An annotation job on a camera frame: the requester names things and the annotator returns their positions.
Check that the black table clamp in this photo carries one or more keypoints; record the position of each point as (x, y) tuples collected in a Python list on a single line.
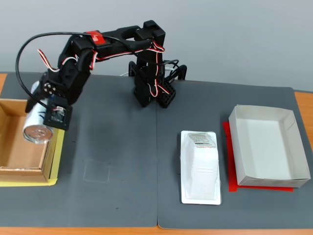
[(132, 68), (184, 72)]

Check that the white paper box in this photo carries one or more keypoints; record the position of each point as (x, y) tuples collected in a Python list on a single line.
[(266, 149)]

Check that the yellow paper sheet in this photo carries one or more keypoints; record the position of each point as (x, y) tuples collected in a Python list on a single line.
[(60, 147)]

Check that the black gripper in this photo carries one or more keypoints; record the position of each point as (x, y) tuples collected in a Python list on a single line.
[(48, 88)]

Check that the brown cardboard box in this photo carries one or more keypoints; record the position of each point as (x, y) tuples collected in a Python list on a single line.
[(19, 151)]

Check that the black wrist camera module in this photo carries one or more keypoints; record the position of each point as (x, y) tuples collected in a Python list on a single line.
[(57, 116)]

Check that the red tape strip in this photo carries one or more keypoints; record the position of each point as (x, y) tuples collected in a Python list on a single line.
[(96, 36)]

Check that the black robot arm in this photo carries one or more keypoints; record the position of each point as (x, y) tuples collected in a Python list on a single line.
[(122, 34)]

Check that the grey table mat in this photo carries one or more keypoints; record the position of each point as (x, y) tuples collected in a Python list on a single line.
[(200, 110), (110, 134)]

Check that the white can with blue print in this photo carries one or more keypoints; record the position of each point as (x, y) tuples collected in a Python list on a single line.
[(36, 133)]

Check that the red paper sheet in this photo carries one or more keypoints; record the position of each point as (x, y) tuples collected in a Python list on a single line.
[(233, 181)]

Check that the white plastic blister package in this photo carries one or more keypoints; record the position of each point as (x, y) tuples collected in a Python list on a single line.
[(200, 169)]

